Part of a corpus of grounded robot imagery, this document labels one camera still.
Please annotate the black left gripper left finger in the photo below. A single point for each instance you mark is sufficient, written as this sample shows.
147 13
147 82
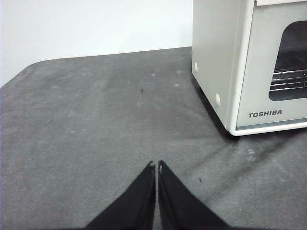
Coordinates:
134 206

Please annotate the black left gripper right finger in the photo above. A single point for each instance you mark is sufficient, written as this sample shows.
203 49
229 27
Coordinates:
182 208

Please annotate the white Toshiba toaster oven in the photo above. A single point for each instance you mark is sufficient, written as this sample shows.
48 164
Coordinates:
216 48

